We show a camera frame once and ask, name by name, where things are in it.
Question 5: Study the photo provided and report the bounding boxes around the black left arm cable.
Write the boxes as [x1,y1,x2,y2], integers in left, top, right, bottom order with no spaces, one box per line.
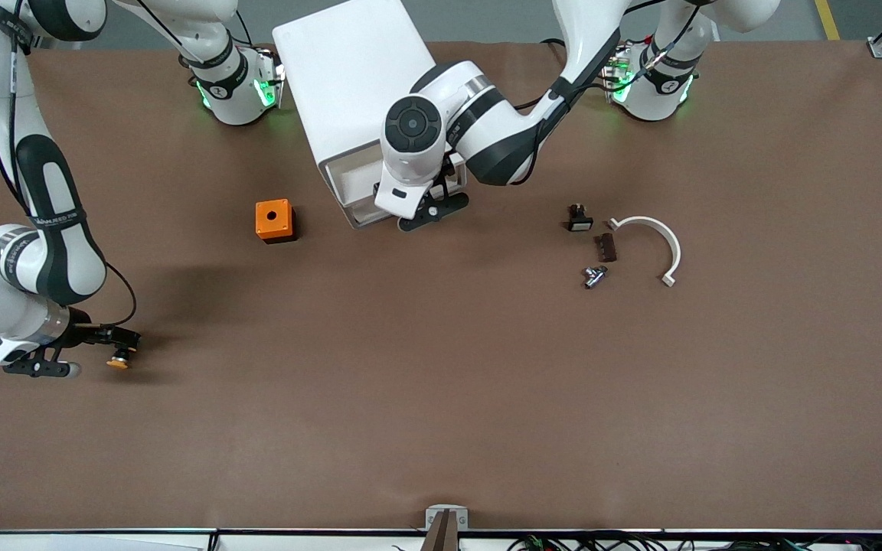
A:
[514,0,710,186]

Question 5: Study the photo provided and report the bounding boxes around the white curved plastic arc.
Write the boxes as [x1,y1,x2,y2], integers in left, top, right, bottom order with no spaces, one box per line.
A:
[607,216,682,288]

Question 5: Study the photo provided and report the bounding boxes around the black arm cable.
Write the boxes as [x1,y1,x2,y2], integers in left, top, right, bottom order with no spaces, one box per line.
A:
[0,0,139,328]
[514,0,710,186]

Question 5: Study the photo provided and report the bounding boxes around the grey metal mount bracket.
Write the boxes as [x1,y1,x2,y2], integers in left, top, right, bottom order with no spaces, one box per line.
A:
[425,505,469,530]

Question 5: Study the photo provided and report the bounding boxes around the brown mount bar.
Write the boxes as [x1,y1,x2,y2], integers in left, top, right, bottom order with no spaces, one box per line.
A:
[420,511,460,551]

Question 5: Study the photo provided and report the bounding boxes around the orange box with hole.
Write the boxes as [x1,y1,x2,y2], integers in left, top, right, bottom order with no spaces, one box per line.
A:
[255,199,297,244]

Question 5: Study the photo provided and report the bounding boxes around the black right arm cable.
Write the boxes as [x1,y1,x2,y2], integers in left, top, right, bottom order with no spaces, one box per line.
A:
[0,0,139,328]

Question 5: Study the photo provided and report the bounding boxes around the black cable bundle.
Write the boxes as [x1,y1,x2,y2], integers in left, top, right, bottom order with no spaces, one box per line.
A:
[391,532,882,551]

